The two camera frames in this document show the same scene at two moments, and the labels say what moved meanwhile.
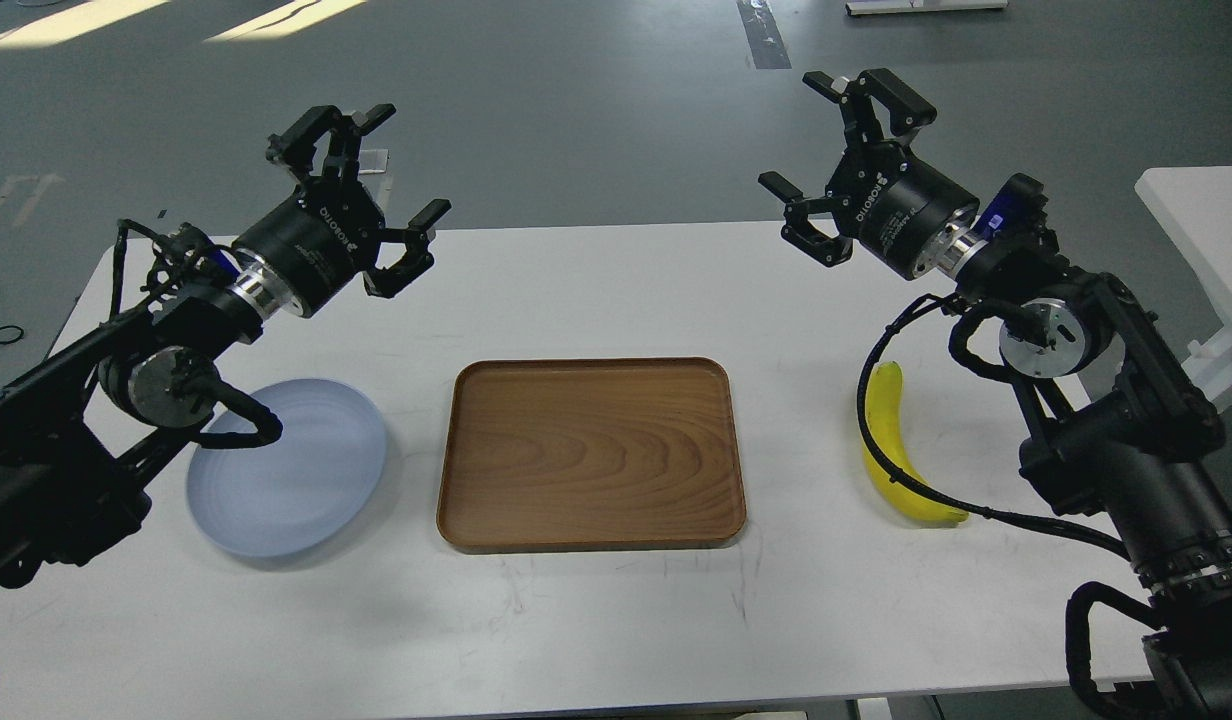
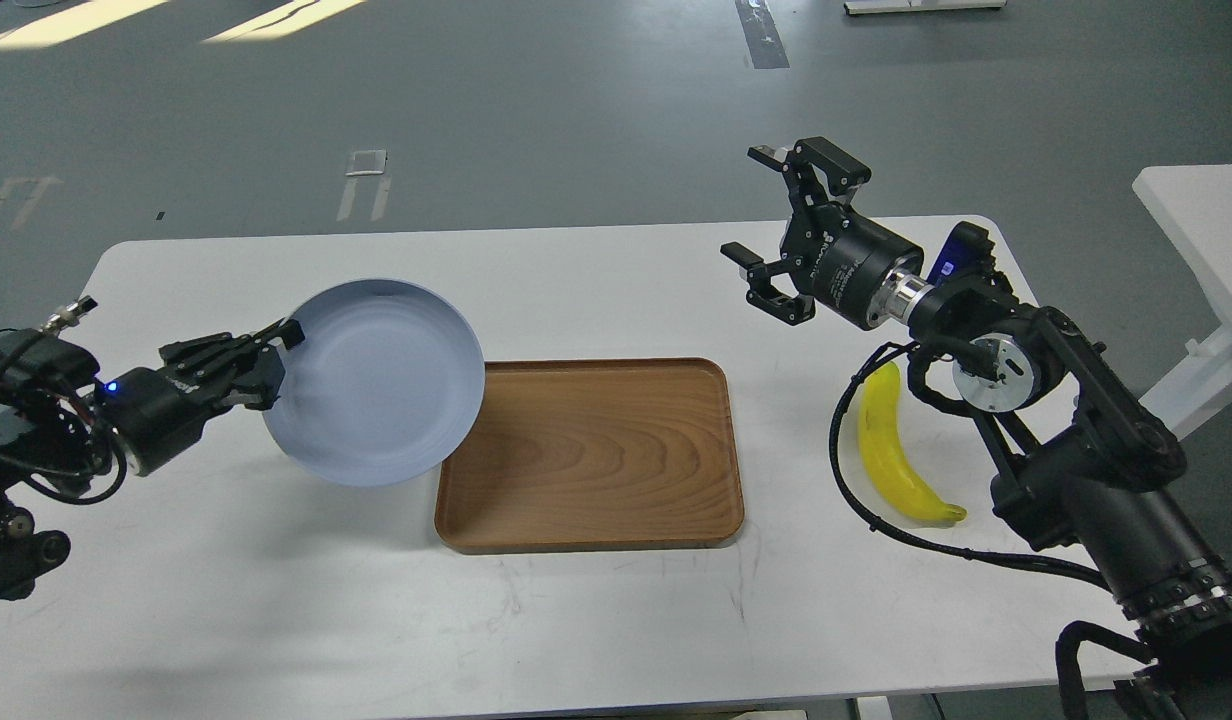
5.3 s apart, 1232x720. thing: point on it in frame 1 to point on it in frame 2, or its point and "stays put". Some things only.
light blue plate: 298,491 to 386,386
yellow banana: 883,412 stays put
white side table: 1210,215 stays put
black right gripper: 894,206 to 837,257
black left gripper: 327,236 to 153,416
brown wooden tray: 552,453 stays put
